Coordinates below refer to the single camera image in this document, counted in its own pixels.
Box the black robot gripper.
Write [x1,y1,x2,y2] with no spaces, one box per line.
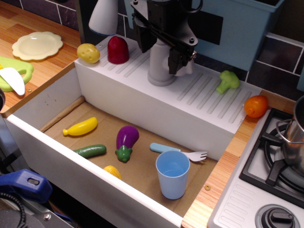
[131,0,198,74]

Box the grey toy faucet lever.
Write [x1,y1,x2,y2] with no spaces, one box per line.
[148,39,195,86]

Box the dark red toy pepper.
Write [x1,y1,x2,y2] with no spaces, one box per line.
[107,36,129,65]

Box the white cone lamp shade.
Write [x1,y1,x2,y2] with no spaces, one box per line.
[88,0,118,36]

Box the light blue plastic bin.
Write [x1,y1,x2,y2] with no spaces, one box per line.
[188,0,284,71]

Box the green toy broccoli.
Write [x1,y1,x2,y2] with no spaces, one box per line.
[216,70,240,94]

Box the yellow toy potato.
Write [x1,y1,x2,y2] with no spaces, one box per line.
[77,43,100,64]

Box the purple toy eggplant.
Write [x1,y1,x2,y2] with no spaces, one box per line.
[115,125,139,162]

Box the orange toy fruit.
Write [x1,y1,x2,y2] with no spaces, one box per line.
[244,95,268,118]

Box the yellow toy banana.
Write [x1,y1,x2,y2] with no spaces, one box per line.
[62,117,98,136]

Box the white toy sink basin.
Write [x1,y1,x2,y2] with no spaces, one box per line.
[5,39,261,228]

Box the light blue plastic cup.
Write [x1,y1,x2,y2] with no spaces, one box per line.
[156,151,190,200]

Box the green toy cucumber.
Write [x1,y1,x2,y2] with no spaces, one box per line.
[74,144,107,159]

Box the pale yellow scalloped plate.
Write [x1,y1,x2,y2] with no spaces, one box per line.
[12,31,63,61]

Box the yellow toy corn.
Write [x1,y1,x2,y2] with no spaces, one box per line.
[103,165,122,180]

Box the stainless steel pot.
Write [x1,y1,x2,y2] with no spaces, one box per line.
[276,97,304,175]

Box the white toy knife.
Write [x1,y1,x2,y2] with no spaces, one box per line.
[0,67,25,96]

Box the green toy cutting board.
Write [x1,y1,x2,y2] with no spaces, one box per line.
[0,57,34,96]

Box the toy stove top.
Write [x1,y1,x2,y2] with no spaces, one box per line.
[207,108,304,228]

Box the blue clamp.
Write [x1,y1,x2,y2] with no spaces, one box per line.
[0,169,53,203]

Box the grey stove knob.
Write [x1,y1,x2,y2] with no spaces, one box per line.
[255,204,301,228]

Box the blue handled toy fork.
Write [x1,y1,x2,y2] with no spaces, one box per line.
[150,143,208,162]

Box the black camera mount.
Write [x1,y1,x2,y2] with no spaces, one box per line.
[0,193,78,228]

